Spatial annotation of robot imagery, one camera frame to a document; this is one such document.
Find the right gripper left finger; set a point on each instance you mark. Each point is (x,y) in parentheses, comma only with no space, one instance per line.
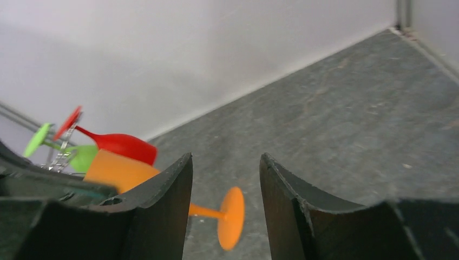
(48,215)

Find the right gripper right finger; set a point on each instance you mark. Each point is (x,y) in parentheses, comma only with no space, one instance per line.
(305,222)

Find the orange wine glass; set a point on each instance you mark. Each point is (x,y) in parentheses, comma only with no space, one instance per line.
(125,174)

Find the red wine glass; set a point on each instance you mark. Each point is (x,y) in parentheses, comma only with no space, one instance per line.
(118,143)

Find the green wine glass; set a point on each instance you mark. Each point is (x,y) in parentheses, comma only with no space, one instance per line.
(79,157)

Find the chrome wine glass rack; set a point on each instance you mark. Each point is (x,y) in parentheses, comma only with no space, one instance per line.
(59,157)

